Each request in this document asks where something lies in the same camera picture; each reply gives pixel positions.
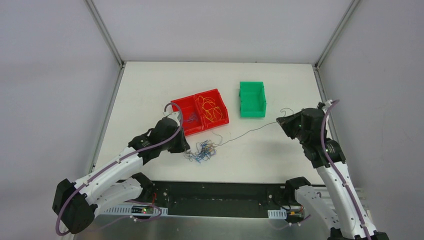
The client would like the blue thin wire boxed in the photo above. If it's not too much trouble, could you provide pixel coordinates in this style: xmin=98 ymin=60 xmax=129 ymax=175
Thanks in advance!
xmin=183 ymin=112 xmax=200 ymax=126

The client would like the red two-compartment plastic bin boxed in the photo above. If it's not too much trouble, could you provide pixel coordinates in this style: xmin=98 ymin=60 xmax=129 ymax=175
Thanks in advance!
xmin=172 ymin=88 xmax=230 ymax=137

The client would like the yellow thin wire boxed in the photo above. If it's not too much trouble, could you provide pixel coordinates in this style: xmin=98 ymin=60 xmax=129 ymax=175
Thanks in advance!
xmin=194 ymin=95 xmax=223 ymax=123

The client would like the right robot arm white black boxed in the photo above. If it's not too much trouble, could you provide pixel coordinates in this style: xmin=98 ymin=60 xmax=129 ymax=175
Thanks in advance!
xmin=276 ymin=108 xmax=389 ymax=240

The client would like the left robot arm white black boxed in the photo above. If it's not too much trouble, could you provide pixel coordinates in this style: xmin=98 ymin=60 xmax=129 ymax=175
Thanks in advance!
xmin=52 ymin=112 xmax=190 ymax=236

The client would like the green plastic bin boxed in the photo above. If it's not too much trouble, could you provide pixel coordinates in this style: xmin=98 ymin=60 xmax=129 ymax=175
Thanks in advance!
xmin=239 ymin=81 xmax=267 ymax=118

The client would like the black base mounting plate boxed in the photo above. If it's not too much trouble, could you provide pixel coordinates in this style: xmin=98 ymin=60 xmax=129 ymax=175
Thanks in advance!
xmin=120 ymin=180 xmax=317 ymax=220

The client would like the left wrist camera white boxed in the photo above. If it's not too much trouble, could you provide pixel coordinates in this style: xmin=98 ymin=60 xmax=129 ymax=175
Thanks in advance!
xmin=163 ymin=111 xmax=182 ymax=126

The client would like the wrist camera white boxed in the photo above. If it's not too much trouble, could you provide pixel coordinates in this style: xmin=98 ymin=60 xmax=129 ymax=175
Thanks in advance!
xmin=163 ymin=111 xmax=182 ymax=126
xmin=322 ymin=99 xmax=334 ymax=110

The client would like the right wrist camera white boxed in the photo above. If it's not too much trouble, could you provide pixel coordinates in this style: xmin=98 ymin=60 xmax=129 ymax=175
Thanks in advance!
xmin=322 ymin=99 xmax=334 ymax=110

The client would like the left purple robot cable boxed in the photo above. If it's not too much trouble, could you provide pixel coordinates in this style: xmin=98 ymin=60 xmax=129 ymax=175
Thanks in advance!
xmin=54 ymin=102 xmax=185 ymax=237

